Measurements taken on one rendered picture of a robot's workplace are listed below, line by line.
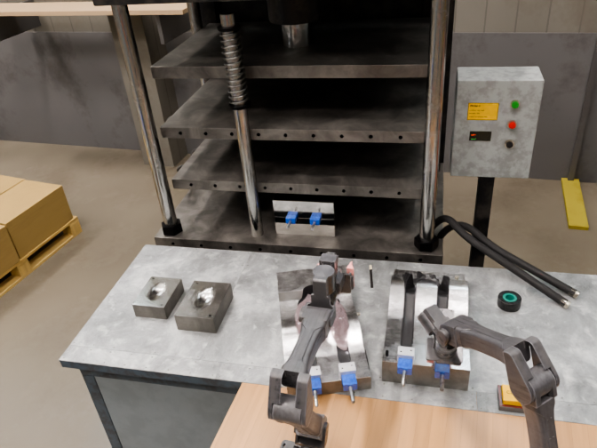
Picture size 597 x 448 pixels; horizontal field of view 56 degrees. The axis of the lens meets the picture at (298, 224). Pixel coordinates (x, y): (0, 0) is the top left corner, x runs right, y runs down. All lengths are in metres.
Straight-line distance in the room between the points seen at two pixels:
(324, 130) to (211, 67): 0.51
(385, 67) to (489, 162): 0.57
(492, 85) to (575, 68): 2.20
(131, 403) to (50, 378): 1.12
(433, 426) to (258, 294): 0.83
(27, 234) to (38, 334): 0.79
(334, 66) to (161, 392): 1.36
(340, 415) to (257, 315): 0.54
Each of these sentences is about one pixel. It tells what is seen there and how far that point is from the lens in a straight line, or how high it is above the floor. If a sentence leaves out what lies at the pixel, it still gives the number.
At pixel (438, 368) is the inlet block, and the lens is 1.76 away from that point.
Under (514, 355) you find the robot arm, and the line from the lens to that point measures 1.36.
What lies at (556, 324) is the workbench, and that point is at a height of 0.80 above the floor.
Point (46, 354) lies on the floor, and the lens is 3.50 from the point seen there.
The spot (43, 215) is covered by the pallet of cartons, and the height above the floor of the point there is 0.30.
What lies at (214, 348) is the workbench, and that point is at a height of 0.80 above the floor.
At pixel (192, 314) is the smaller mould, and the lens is 2.06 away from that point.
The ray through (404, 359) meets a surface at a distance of 1.77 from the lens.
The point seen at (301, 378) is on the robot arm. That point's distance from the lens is 1.28.
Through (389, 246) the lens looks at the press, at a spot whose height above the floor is 0.78.
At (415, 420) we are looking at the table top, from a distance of 1.77.
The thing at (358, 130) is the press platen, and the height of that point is 1.29.
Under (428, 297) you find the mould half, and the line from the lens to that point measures 1.97.
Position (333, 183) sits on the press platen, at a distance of 2.38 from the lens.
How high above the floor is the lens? 2.19
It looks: 33 degrees down
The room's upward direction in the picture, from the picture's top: 5 degrees counter-clockwise
